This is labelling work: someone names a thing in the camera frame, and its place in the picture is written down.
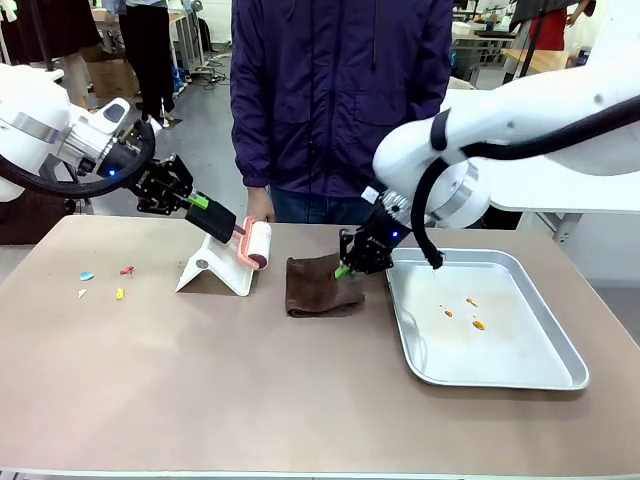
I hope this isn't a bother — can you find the person's right forearm purple sleeve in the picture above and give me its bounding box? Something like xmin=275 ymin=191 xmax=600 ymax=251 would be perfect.
xmin=230 ymin=89 xmax=274 ymax=190

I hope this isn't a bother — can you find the bystander in black trousers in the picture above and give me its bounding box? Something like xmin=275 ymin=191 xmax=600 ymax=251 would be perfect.
xmin=118 ymin=0 xmax=177 ymax=124

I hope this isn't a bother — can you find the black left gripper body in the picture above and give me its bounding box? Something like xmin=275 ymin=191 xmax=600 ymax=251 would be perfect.
xmin=99 ymin=139 xmax=156 ymax=189

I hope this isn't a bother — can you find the white lint roller holder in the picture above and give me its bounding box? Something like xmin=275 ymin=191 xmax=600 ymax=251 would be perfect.
xmin=173 ymin=232 xmax=259 ymax=297

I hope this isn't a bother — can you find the cardboard box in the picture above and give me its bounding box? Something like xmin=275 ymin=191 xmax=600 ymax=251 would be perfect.
xmin=87 ymin=54 xmax=140 ymax=99

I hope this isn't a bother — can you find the bystander in dark skirt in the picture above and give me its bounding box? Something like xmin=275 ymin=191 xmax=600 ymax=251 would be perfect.
xmin=0 ymin=0 xmax=104 ymax=111

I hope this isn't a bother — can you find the wooden workbench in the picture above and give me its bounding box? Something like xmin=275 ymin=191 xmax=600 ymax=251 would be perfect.
xmin=499 ymin=47 xmax=572 ymax=77

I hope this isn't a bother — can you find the metal tray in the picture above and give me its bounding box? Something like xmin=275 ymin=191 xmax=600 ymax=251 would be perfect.
xmin=384 ymin=247 xmax=590 ymax=391

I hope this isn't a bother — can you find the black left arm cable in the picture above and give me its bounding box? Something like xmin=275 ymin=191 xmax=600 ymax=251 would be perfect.
xmin=0 ymin=119 xmax=156 ymax=199

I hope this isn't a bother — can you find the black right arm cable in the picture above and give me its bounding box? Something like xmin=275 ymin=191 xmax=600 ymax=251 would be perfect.
xmin=410 ymin=94 xmax=640 ymax=271

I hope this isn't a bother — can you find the dark brown box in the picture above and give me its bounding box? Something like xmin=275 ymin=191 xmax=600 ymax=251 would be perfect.
xmin=0 ymin=188 xmax=77 ymax=246

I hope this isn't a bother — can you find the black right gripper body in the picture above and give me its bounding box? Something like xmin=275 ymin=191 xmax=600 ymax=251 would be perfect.
xmin=358 ymin=202 xmax=415 ymax=250

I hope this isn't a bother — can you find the lint roller with foam-wrapped handle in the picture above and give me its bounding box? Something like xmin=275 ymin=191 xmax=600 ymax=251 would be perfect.
xmin=184 ymin=198 xmax=274 ymax=272

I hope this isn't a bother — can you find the person's right hand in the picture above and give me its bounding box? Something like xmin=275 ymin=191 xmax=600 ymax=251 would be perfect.
xmin=247 ymin=185 xmax=277 ymax=224

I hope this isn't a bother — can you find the person in purple jacket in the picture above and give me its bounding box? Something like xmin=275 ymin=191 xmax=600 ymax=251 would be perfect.
xmin=229 ymin=0 xmax=455 ymax=225

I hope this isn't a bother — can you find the white side table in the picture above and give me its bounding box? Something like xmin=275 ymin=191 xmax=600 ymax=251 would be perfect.
xmin=492 ymin=199 xmax=640 ymax=246

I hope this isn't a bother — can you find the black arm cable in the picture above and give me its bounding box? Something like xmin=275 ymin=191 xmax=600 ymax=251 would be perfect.
xmin=410 ymin=94 xmax=640 ymax=271
xmin=0 ymin=119 xmax=156 ymax=199

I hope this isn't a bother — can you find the bystander in red apron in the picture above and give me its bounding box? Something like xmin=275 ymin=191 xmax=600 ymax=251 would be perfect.
xmin=528 ymin=0 xmax=570 ymax=52

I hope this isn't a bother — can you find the brown cloth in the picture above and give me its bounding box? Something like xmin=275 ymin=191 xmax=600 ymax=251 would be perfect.
xmin=284 ymin=252 xmax=367 ymax=319

